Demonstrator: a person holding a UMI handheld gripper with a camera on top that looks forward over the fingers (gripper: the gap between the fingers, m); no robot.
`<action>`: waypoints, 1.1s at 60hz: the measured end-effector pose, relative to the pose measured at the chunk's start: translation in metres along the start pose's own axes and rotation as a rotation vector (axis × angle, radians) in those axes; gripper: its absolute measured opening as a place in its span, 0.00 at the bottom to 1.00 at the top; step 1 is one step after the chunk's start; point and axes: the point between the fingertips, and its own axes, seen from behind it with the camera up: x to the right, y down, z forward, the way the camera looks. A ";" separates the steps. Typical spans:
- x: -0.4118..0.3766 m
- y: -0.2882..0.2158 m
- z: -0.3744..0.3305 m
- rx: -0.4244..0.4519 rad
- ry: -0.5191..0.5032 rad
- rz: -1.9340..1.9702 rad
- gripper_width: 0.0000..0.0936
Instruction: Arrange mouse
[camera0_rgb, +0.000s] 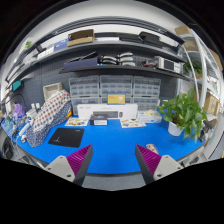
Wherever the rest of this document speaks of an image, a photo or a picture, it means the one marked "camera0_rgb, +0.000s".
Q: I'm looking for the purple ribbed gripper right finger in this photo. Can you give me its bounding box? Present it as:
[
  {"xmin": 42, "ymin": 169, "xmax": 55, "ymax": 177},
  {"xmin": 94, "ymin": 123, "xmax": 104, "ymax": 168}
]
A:
[{"xmin": 135, "ymin": 145, "xmax": 182, "ymax": 184}]

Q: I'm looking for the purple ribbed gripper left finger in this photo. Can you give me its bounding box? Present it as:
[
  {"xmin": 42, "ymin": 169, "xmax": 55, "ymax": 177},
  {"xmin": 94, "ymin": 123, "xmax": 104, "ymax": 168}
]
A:
[{"xmin": 45, "ymin": 145, "xmax": 93, "ymax": 186}]

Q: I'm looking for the patterned computer mouse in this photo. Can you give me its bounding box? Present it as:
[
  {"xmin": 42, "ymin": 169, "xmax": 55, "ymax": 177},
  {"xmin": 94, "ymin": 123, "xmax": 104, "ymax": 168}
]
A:
[{"xmin": 146, "ymin": 144, "xmax": 159, "ymax": 154}]

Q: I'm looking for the black mouse pad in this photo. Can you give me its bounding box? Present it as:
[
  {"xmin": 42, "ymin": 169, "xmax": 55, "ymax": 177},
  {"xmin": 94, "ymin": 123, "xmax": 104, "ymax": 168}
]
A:
[{"xmin": 48, "ymin": 128, "xmax": 84, "ymax": 148}]

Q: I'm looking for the blue table mat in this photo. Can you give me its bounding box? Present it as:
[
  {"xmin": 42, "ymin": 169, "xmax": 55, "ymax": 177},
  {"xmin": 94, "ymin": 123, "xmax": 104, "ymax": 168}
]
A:
[{"xmin": 17, "ymin": 120, "xmax": 202, "ymax": 174}]

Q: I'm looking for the left printed booklet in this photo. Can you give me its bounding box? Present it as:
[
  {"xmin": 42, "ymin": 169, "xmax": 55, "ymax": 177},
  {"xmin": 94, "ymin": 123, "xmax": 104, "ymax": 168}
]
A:
[{"xmin": 66, "ymin": 118, "xmax": 88, "ymax": 127}]

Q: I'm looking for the printed booklet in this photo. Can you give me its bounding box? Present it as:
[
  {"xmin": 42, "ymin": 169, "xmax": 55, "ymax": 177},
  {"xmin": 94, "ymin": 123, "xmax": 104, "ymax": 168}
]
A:
[
  {"xmin": 120, "ymin": 120, "xmax": 146, "ymax": 128},
  {"xmin": 66, "ymin": 118, "xmax": 88, "ymax": 127}
]

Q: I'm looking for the right printed booklet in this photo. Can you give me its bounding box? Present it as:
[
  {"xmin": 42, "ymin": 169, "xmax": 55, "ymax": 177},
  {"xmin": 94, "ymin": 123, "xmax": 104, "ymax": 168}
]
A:
[{"xmin": 120, "ymin": 120, "xmax": 146, "ymax": 128}]

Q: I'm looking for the white box with items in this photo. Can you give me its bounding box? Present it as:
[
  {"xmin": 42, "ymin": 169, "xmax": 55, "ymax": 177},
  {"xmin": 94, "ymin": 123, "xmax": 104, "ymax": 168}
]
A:
[{"xmin": 137, "ymin": 110, "xmax": 162, "ymax": 123}]

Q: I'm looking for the small black box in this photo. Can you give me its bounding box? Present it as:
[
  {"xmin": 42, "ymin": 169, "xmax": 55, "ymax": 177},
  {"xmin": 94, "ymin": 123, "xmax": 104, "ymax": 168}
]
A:
[{"xmin": 90, "ymin": 115, "xmax": 108, "ymax": 126}]

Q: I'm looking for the long white keyboard box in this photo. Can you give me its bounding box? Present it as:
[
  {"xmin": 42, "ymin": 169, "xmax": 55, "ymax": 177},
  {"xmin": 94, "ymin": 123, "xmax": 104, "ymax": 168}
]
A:
[{"xmin": 77, "ymin": 104, "xmax": 138, "ymax": 119}]

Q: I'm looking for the green potted plant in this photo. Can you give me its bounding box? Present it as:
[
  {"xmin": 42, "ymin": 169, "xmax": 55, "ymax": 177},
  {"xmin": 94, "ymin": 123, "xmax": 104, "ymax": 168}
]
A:
[{"xmin": 158, "ymin": 88, "xmax": 207, "ymax": 141}]

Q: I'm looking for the patterned fabric covered object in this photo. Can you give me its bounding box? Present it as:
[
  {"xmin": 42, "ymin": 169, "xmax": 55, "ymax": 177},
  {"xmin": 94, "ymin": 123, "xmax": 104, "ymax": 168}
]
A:
[{"xmin": 26, "ymin": 90, "xmax": 72, "ymax": 147}]

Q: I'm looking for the right grey drawer organizer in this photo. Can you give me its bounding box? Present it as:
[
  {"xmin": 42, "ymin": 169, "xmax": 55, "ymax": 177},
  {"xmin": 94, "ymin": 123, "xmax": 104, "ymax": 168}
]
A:
[{"xmin": 133, "ymin": 76, "xmax": 161, "ymax": 111}]

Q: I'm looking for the grey drawer organizer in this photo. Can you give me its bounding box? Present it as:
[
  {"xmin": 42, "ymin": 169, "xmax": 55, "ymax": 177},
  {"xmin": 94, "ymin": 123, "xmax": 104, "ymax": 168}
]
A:
[
  {"xmin": 133, "ymin": 76, "xmax": 161, "ymax": 111},
  {"xmin": 69, "ymin": 76, "xmax": 100, "ymax": 115},
  {"xmin": 100, "ymin": 75, "xmax": 133, "ymax": 103}
]

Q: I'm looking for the yellow card box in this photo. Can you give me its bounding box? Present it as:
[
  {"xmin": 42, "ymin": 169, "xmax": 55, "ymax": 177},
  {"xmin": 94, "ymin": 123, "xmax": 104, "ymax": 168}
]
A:
[{"xmin": 107, "ymin": 94, "xmax": 125, "ymax": 105}]

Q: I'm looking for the left grey drawer organizer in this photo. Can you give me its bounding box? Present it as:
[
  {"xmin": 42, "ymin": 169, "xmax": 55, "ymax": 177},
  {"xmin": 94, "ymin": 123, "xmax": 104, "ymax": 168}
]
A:
[{"xmin": 69, "ymin": 76, "xmax": 100, "ymax": 115}]

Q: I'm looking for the purple toy figure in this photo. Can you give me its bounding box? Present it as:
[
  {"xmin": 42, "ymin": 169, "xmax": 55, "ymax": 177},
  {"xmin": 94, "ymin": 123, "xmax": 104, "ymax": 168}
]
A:
[{"xmin": 13, "ymin": 104, "xmax": 25, "ymax": 120}]

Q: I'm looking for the white woven basket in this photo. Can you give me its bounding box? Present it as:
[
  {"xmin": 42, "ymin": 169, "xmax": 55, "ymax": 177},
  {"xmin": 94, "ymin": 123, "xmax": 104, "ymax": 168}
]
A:
[{"xmin": 43, "ymin": 82, "xmax": 62, "ymax": 101}]

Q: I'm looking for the middle grey drawer organizer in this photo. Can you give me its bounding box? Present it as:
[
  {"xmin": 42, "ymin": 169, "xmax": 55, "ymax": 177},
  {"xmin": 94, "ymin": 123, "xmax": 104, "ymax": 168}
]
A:
[{"xmin": 100, "ymin": 75, "xmax": 133, "ymax": 103}]

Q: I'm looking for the white electronic instrument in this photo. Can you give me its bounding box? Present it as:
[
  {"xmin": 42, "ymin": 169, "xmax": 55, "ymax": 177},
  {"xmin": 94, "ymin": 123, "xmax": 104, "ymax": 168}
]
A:
[{"xmin": 157, "ymin": 57, "xmax": 181, "ymax": 73}]

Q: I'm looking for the dark blue flat box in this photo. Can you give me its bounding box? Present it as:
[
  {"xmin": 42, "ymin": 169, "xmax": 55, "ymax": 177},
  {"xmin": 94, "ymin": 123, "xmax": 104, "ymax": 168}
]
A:
[{"xmin": 64, "ymin": 52, "xmax": 98, "ymax": 70}]

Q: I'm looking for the white metal rack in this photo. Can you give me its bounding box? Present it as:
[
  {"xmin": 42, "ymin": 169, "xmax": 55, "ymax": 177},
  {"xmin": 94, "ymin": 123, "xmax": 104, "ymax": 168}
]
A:
[{"xmin": 179, "ymin": 28, "xmax": 224, "ymax": 111}]

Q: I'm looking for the cardboard box on shelf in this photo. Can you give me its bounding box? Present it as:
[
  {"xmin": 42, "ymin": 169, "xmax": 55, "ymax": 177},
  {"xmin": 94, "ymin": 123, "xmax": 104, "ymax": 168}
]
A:
[{"xmin": 67, "ymin": 29, "xmax": 95, "ymax": 47}]

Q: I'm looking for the lower black wall shelf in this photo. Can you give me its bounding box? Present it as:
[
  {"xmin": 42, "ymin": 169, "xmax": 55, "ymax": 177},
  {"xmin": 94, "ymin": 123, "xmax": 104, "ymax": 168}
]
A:
[{"xmin": 59, "ymin": 65, "xmax": 189, "ymax": 81}]

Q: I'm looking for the black wall shelf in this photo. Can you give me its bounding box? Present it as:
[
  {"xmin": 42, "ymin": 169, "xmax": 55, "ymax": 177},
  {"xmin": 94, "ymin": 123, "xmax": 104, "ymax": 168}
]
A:
[
  {"xmin": 5, "ymin": 41, "xmax": 185, "ymax": 85},
  {"xmin": 59, "ymin": 65, "xmax": 189, "ymax": 81}
]

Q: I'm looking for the upper black wall shelf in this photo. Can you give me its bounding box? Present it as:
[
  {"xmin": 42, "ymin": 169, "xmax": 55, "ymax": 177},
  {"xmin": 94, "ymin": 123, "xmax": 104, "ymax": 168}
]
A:
[{"xmin": 5, "ymin": 41, "xmax": 185, "ymax": 85}]

